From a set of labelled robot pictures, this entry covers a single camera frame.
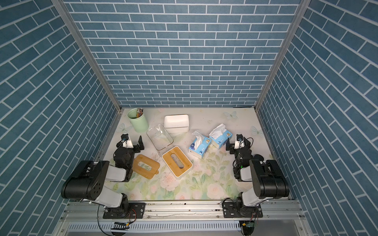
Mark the green pencil cup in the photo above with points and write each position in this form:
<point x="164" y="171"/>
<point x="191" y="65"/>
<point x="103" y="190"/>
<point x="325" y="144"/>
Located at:
<point x="140" y="124"/>

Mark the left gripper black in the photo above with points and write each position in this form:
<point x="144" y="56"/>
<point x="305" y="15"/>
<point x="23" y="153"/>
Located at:
<point x="136" y="147"/>

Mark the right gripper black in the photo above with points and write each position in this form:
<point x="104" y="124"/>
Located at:
<point x="232" y="147"/>

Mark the white plastic box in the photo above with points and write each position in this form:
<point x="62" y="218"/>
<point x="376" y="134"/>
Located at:
<point x="177" y="123"/>

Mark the blue tissue pack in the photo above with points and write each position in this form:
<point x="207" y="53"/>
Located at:
<point x="220" y="135"/>
<point x="200" y="145"/>

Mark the white box with bamboo lid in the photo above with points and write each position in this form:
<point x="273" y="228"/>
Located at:
<point x="177" y="162"/>

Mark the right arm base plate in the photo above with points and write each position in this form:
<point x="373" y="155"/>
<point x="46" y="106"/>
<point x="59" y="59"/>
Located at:
<point x="236" y="209"/>

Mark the bundle of coloured pencils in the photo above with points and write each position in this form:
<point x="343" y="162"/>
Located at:
<point x="139" y="112"/>

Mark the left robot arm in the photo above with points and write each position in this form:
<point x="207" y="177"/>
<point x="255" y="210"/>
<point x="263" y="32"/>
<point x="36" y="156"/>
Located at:
<point x="87" y="182"/>

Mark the clear plastic tissue box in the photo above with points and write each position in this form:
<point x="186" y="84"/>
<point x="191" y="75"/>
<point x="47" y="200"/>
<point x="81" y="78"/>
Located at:
<point x="160" y="137"/>

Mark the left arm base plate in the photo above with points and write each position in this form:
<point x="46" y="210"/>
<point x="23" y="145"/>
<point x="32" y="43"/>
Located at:
<point x="132" y="210"/>

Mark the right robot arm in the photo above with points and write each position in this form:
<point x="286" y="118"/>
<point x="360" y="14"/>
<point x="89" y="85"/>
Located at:
<point x="265" y="175"/>

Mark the bamboo lid with slot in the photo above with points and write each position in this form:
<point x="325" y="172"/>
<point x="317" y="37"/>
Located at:
<point x="145" y="166"/>

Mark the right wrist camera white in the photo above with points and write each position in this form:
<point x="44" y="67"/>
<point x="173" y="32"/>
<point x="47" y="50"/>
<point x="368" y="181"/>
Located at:
<point x="239" y="141"/>

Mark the aluminium mounting rail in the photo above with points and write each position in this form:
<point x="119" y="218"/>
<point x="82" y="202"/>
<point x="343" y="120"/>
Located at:
<point x="281" y="209"/>

